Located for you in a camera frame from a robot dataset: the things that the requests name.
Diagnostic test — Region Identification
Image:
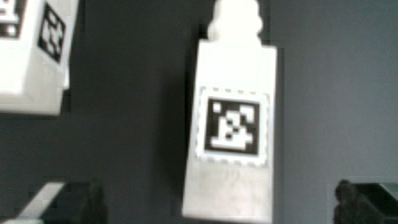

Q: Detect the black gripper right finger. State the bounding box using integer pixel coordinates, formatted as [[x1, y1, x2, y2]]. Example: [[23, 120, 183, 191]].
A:
[[332, 180, 398, 224]]

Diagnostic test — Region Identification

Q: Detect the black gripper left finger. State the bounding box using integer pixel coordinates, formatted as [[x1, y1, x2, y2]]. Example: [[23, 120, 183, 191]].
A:
[[5, 180, 110, 224]]

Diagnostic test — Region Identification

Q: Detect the white table leg centre back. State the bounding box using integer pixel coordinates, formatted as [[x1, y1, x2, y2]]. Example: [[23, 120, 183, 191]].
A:
[[0, 0, 80, 116]]

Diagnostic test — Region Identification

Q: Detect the white table leg with tag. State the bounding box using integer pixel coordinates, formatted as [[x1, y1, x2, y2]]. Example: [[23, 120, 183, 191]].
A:
[[181, 0, 277, 224]]

